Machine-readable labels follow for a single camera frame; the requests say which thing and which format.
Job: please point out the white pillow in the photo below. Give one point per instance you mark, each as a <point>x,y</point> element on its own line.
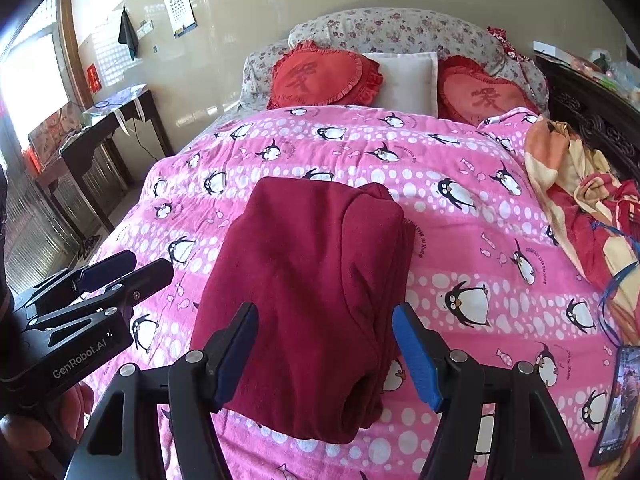
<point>405,80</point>

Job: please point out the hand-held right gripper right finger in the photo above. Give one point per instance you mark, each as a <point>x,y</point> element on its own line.
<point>417,360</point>

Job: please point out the pink penguin blanket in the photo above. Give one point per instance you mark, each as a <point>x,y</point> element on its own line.
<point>450,240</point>

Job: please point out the person's left hand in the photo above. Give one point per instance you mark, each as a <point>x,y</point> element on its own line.
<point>25,435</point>

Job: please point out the red ruffled cloth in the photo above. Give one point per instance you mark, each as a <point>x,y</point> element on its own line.
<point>505,40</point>

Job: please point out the dark hanging cloth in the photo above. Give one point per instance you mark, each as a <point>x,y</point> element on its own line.
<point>127,32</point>

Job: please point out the printed picture board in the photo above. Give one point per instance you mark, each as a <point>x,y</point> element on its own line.
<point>50,130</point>

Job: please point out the pile of plastic bags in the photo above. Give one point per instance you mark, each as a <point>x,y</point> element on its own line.
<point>620,75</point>

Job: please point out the red heart pillow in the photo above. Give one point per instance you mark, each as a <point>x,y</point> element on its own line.
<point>480,97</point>
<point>320,75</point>

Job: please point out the red paper sign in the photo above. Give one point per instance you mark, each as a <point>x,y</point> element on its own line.
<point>92,77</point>

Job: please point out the smartphone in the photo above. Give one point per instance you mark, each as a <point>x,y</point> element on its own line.
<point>617,410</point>

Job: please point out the dark carved wooden furniture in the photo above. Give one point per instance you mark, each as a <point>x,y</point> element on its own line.
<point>585,105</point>

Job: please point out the window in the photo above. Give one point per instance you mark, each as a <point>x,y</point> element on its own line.
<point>35,90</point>

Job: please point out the pair of shoes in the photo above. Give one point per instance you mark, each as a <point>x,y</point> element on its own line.
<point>87,249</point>

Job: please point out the orange floral blanket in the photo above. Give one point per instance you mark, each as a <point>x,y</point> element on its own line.
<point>560,160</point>

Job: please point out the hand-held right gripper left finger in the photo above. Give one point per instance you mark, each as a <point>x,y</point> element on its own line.
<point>242,355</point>

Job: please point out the dark wooden table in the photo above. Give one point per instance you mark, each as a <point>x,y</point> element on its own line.
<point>95,145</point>

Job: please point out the floral pillow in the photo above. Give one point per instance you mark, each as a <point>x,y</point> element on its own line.
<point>390,27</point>

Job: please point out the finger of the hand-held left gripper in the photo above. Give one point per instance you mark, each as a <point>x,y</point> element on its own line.
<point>107,271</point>
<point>145,280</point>

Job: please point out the white wall socket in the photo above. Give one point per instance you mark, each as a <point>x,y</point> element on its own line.
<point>145,29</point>

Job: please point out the dark red garment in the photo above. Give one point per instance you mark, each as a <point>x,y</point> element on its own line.
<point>300,270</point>

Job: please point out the eye chart poster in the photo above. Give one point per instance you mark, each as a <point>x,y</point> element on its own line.
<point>177,5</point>

